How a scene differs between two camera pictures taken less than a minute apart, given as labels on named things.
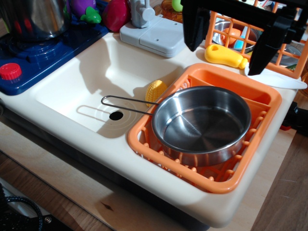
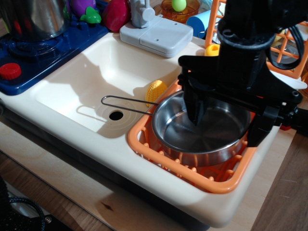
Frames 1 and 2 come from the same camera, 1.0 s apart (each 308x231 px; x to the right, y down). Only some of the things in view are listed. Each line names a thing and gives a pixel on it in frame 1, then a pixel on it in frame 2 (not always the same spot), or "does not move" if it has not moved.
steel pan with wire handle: (202, 126) does not move
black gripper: (281, 19) to (240, 69)
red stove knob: (10, 71) does not move
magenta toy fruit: (116, 14) does not move
